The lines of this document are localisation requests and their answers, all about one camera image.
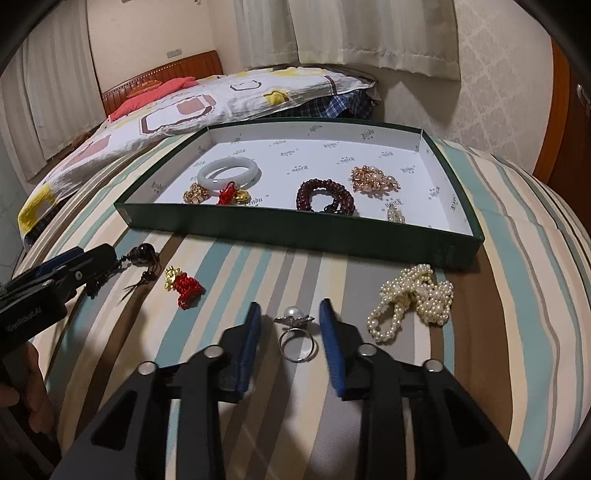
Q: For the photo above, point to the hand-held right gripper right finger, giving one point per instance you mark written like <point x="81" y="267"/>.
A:
<point x="330" y="332"/>

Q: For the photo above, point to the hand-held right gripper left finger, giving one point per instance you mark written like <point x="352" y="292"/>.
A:
<point x="249" y="332"/>

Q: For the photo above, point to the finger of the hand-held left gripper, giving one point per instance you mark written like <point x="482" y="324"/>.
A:
<point x="90" y="265"/>
<point x="62" y="258"/>

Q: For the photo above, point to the black bead tassel pendant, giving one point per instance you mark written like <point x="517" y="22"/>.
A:
<point x="141" y="254"/>

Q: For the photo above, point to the green shallow cardboard box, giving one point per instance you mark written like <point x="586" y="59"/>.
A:
<point x="300" y="230"/>

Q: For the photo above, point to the gold pink brooch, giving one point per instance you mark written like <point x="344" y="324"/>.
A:
<point x="195" y="193"/>

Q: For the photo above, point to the silver rhinestone hair clip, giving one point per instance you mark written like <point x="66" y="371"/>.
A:
<point x="395" y="214"/>

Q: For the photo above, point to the gold and red knot charm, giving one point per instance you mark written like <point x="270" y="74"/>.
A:
<point x="184" y="286"/>
<point x="235" y="194"/>

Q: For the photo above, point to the white jade bangle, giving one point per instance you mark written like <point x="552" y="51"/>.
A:
<point x="207" y="177"/>

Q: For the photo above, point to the pink flower rhinestone brooch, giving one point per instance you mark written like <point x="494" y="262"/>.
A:
<point x="374" y="179"/>

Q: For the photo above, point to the person's left hand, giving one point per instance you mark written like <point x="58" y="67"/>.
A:
<point x="39" y="392"/>

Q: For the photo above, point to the white patterned quilt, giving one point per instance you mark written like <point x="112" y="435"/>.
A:
<point x="115" y="138"/>

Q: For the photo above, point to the pink pillow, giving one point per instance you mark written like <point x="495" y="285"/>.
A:
<point x="152" y="97"/>

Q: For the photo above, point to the striped tablecloth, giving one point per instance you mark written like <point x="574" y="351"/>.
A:
<point x="508" y="300"/>

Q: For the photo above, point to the red gold round cushion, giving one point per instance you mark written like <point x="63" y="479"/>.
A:
<point x="145" y="87"/>

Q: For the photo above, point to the wooden headboard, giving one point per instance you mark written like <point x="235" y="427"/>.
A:
<point x="194" y="64"/>

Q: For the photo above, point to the blue plaid bed sheet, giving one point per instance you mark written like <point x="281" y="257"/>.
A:
<point x="341" y="104"/>

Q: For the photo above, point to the white window curtain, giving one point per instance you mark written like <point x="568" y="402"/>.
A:
<point x="369" y="37"/>

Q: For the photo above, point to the brown wooden door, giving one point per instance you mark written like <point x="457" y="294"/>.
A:
<point x="568" y="147"/>

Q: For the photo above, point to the silver door lock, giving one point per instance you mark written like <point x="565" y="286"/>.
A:
<point x="584" y="99"/>

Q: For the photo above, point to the white wall curtain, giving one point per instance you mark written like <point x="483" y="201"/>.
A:
<point x="55" y="101"/>

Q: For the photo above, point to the white wall outlet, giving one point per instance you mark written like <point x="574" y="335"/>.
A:
<point x="173" y="51"/>

